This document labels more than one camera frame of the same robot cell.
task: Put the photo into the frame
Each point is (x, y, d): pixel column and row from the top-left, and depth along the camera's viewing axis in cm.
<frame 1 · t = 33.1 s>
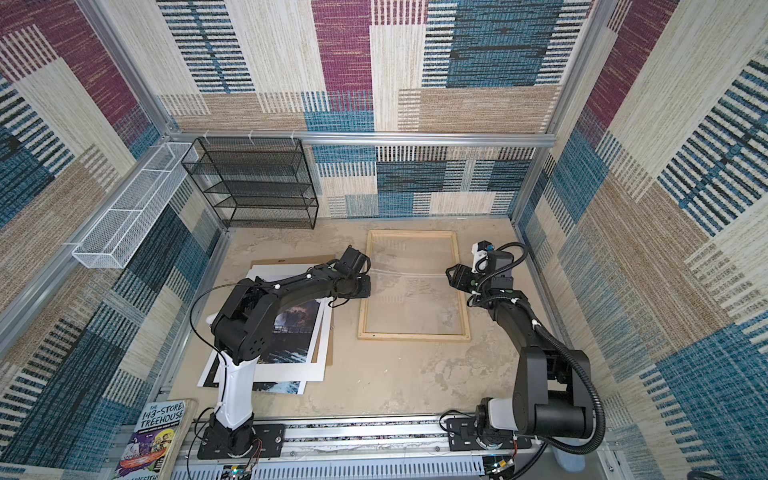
left hand: (368, 285, 99), fingers open
right hand: (453, 275, 89), fingers open
white bordered dark photo: (296, 341, 91), on the table

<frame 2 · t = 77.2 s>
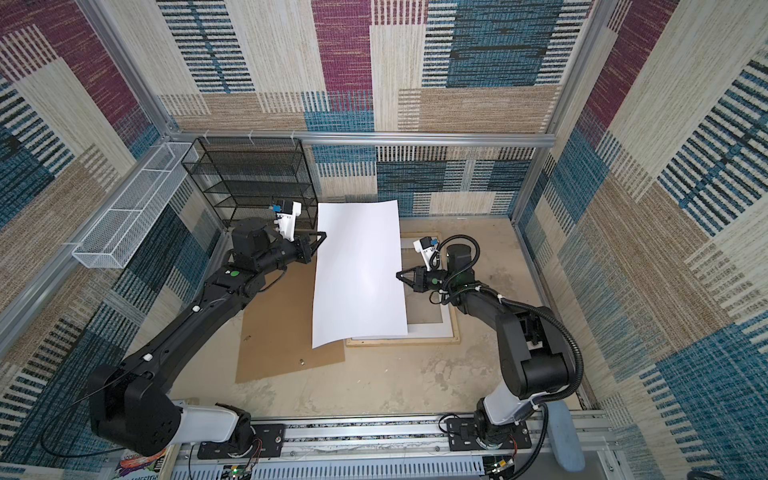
left hand: (325, 230, 75), fingers closed
right hand: (398, 278, 86), fingers closed
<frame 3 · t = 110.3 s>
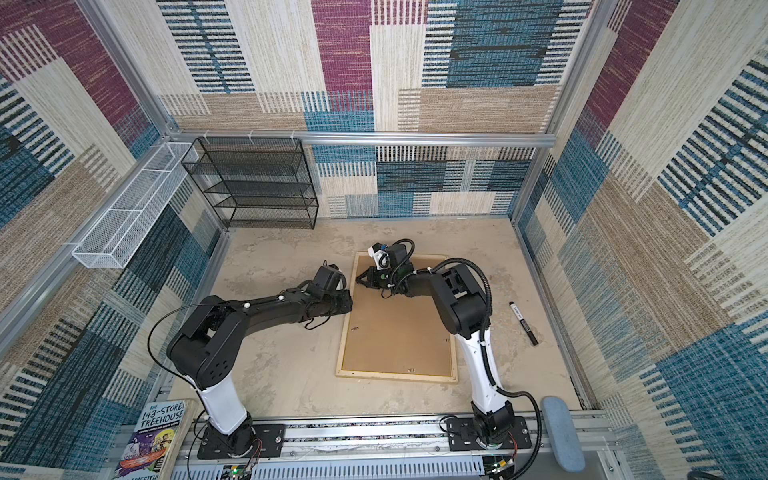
left hand: (354, 299, 95), fingers closed
right hand: (356, 281, 101), fingers closed
brown cardboard backing board: (400, 334, 92), on the table
black marker pen: (524, 324, 93), point 2 cm above the table
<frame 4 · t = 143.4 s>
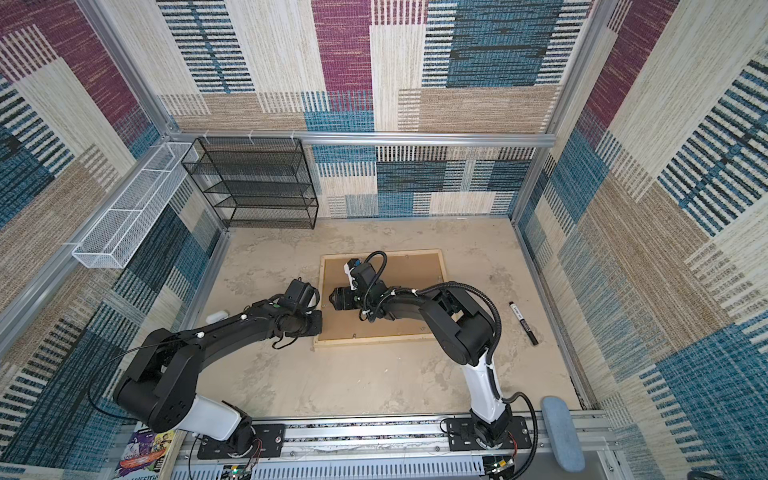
left hand: (320, 321, 91), fingers closed
right hand: (341, 299, 95), fingers open
brown cardboard backing board: (416, 271, 106), point 2 cm above the table
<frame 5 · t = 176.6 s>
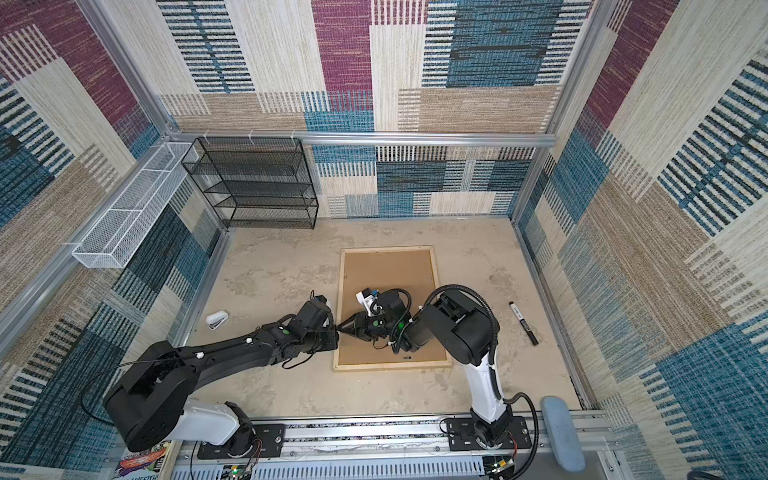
left hand: (341, 335, 88), fingers closed
right hand: (341, 335, 89), fingers open
brown cardboard backing board: (410, 270, 107), on the table
